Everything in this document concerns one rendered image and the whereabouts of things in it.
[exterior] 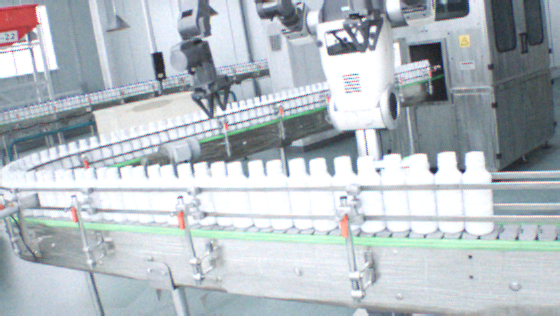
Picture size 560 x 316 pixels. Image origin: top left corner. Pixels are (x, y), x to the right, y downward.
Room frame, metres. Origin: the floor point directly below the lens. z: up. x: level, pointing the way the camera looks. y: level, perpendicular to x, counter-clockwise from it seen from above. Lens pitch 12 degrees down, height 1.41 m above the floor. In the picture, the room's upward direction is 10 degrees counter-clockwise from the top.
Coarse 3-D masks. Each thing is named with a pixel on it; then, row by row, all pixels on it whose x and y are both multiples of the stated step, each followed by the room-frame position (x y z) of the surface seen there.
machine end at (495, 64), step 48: (480, 0) 4.30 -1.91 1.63; (528, 0) 4.93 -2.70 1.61; (432, 48) 5.12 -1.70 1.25; (480, 48) 4.32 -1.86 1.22; (528, 48) 4.81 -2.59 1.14; (480, 96) 4.36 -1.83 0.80; (528, 96) 4.77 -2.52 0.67; (432, 144) 4.79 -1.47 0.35; (480, 144) 4.40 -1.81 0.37; (528, 144) 4.72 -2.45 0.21
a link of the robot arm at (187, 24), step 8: (192, 0) 1.42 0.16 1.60; (200, 0) 1.42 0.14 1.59; (208, 0) 1.45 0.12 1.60; (184, 8) 1.42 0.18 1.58; (192, 8) 1.41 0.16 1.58; (200, 8) 1.41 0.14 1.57; (208, 8) 1.44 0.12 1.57; (184, 16) 1.43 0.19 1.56; (192, 16) 1.39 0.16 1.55; (200, 16) 1.40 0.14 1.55; (208, 16) 1.43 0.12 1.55; (184, 24) 1.40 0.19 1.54; (192, 24) 1.38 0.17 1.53; (184, 32) 1.40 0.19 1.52; (192, 32) 1.39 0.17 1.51; (200, 32) 1.39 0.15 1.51
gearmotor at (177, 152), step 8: (168, 144) 2.82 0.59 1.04; (176, 144) 2.83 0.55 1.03; (184, 144) 2.83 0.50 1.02; (192, 144) 2.87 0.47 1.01; (160, 152) 2.82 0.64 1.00; (168, 152) 2.77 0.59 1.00; (176, 152) 2.76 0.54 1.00; (184, 152) 2.79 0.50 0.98; (192, 152) 2.86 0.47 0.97; (200, 152) 2.89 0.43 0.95; (144, 160) 2.71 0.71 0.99; (152, 160) 2.72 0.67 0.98; (160, 160) 2.75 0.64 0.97; (168, 160) 2.76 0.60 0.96; (176, 160) 2.77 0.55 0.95; (184, 160) 2.78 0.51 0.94; (144, 168) 2.74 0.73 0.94
